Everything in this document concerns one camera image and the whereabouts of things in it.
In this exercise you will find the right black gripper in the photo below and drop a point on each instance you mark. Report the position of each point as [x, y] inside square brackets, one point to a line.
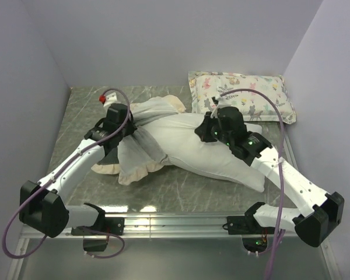
[204, 130]

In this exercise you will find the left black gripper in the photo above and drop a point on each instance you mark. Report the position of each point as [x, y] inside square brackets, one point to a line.
[129, 128]

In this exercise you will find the grey cream-ruffled pillowcase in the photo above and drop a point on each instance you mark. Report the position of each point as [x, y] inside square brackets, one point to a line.
[139, 154]

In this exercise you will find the white pillow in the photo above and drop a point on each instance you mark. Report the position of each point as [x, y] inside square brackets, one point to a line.
[176, 137]

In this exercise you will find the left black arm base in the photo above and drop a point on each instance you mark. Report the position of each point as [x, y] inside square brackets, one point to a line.
[102, 230]

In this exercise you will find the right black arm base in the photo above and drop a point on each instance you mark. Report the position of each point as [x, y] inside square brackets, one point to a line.
[254, 236]

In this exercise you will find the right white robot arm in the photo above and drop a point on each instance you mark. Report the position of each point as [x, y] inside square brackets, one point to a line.
[317, 212]

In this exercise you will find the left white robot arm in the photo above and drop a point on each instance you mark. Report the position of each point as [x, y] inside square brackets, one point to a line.
[42, 204]

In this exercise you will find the floral animal print pillow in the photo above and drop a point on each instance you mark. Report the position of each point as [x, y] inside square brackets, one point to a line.
[205, 85]

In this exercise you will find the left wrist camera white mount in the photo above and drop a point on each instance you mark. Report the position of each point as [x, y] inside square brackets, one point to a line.
[108, 99]

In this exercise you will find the aluminium mounting rail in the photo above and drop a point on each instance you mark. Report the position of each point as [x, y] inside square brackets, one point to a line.
[147, 225]

